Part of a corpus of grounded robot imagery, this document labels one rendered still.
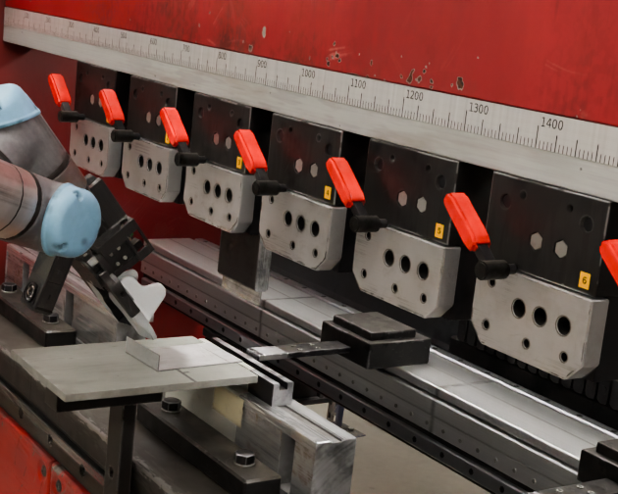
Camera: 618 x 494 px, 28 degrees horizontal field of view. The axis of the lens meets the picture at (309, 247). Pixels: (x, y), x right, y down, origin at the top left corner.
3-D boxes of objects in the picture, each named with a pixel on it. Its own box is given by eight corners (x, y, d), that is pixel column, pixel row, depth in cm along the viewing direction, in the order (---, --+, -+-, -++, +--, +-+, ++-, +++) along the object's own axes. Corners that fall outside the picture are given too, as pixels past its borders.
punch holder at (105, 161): (68, 162, 200) (75, 60, 197) (116, 163, 205) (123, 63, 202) (106, 178, 188) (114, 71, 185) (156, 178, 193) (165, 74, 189)
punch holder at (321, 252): (256, 245, 152) (270, 112, 148) (314, 243, 156) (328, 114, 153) (324, 274, 140) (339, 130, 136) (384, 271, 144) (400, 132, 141)
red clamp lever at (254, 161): (233, 125, 148) (260, 189, 143) (263, 126, 150) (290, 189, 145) (228, 135, 149) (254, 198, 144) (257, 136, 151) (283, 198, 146)
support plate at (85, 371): (10, 356, 158) (11, 349, 158) (191, 342, 172) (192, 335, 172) (64, 402, 143) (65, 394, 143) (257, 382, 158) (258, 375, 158)
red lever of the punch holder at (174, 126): (159, 104, 164) (180, 160, 159) (186, 105, 166) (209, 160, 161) (154, 113, 165) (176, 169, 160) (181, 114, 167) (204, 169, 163)
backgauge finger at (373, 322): (230, 352, 171) (232, 318, 170) (379, 339, 186) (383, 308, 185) (275, 379, 162) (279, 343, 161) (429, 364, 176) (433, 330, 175)
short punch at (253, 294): (216, 287, 168) (222, 219, 166) (229, 286, 169) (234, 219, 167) (253, 307, 160) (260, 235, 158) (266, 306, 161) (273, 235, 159)
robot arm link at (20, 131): (-58, 124, 138) (-10, 78, 143) (-3, 198, 144) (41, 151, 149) (-17, 123, 133) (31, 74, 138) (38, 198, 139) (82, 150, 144)
